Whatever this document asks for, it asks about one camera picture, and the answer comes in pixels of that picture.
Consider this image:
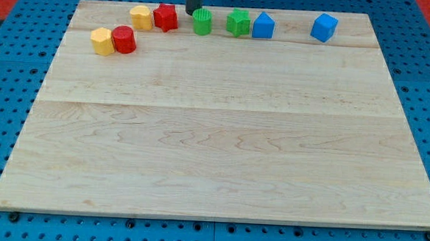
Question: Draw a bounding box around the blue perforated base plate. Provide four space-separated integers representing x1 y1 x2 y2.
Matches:
0 0 430 241

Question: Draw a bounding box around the light wooden board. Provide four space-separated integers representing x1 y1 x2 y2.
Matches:
0 0 430 231

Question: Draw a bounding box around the yellow heart block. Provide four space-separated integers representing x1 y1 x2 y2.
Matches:
129 5 153 31

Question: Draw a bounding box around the green star block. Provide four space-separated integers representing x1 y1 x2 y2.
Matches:
226 8 250 38

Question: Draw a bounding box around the yellow hexagon block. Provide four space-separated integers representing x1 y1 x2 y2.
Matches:
91 27 116 56

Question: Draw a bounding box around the red star block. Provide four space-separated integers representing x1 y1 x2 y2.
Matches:
153 3 178 32

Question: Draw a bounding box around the green cylinder block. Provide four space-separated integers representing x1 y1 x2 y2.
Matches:
191 8 212 36

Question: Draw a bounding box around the blue cube block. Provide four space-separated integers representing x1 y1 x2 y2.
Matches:
310 13 339 43

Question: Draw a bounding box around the blue triangle block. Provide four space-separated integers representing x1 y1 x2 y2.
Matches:
252 12 275 38

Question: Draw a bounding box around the red cylinder block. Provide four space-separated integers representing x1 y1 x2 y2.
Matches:
112 26 136 54

